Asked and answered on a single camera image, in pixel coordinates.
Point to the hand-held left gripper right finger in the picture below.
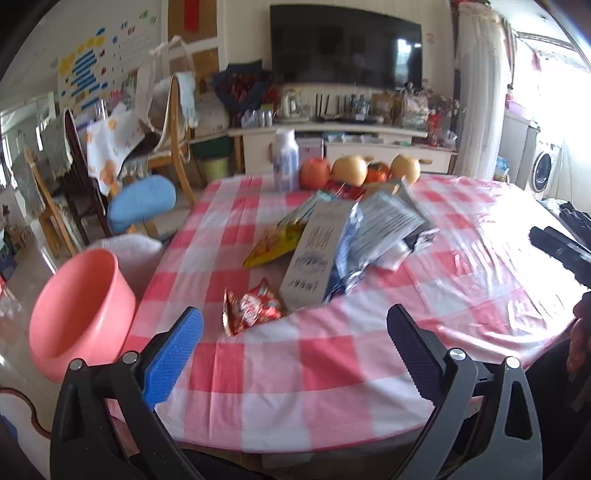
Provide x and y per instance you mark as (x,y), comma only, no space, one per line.
(415,353)

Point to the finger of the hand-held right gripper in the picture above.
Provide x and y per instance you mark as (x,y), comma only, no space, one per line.
(561,251)
(575,221)

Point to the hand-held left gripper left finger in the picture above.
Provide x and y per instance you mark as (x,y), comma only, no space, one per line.
(178,355)

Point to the red snack wrapper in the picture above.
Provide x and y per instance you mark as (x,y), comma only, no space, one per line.
(251,307)

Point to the pink plastic bucket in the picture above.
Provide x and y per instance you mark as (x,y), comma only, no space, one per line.
(78,304)

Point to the silver printed foil bag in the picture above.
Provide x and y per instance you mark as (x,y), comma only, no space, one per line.
(390,221)

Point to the grey white carton box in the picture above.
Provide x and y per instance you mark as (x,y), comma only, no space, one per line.
(314,258)

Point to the yellow snack packet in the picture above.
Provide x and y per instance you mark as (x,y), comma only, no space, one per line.
(270,247)

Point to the red heart print wrapper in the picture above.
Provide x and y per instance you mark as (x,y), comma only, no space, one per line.
(341,188)

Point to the white washing machine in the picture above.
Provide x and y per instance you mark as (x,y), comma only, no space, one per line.
(545,168)

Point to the red white checkered tablecloth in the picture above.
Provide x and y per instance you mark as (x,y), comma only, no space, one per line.
(323,355)

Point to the white padded seat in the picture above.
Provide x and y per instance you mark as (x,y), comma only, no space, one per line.
(134,258)

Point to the blue stool cushion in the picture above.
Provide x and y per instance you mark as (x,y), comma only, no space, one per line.
(143,203)

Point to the white covered standing air conditioner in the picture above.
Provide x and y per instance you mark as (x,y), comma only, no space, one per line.
(480,92)

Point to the yellow pear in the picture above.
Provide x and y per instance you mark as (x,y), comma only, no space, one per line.
(349,170)
(406,168)

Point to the orange persimmon with leaf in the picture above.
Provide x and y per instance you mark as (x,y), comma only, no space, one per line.
(377,173)

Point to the dark wooden chair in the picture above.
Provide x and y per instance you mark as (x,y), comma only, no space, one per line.
(81,184)

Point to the green waste bin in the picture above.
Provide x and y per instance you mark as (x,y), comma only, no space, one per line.
(212,159)

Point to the wooden chair with lace cover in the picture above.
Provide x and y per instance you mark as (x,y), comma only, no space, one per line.
(48,203)

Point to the red apple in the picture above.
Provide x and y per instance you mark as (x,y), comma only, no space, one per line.
(314,173)

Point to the white television cabinet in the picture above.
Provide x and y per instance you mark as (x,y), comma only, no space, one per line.
(351,150)

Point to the light wooden chair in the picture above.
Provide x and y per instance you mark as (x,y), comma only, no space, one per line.
(175,138)

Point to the orange print white cloth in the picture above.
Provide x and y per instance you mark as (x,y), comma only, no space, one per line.
(111,147)

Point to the white plastic bottle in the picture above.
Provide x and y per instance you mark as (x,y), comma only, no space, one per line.
(286,161)

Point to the pink storage box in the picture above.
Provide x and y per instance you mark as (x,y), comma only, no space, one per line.
(308,148)

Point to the black router with antennas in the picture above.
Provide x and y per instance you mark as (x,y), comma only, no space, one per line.
(330,110)

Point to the white tote bag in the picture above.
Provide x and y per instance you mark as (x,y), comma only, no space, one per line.
(152,87)

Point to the glass kettle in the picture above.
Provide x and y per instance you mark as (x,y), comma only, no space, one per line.
(292,106)

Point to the dark blue flower bouquet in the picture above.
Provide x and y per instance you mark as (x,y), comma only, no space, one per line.
(240,87)

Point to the black flat television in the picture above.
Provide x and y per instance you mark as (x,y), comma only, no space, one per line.
(341,46)

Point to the colourful wall chart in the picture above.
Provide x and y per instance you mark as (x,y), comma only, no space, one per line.
(92,60)

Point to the red knot wall ornament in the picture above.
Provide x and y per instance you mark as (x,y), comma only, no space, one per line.
(193,14)

